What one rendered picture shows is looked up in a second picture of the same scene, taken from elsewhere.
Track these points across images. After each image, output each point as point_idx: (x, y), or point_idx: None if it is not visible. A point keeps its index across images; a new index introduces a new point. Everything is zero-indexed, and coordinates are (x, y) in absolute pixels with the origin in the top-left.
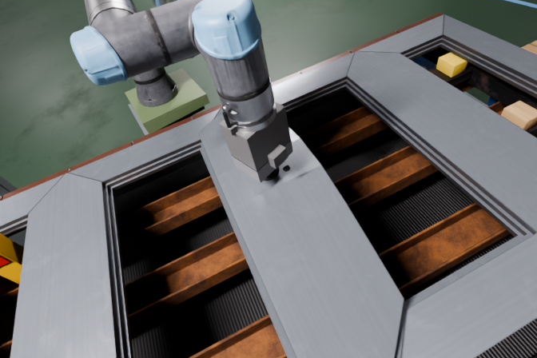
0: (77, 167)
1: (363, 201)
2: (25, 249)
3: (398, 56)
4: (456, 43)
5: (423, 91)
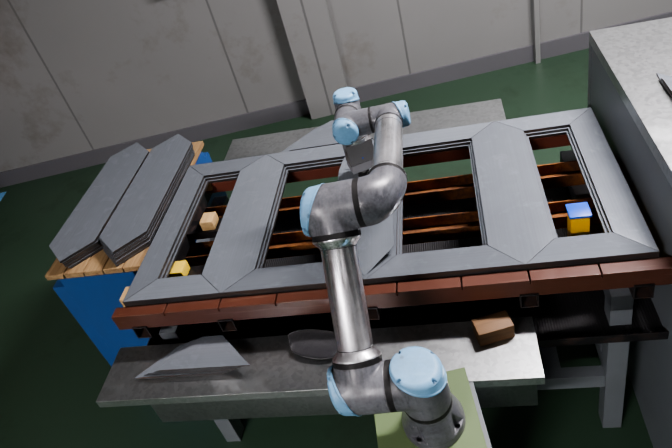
0: (520, 277)
1: None
2: (545, 213)
3: (206, 271)
4: (163, 268)
5: (233, 235)
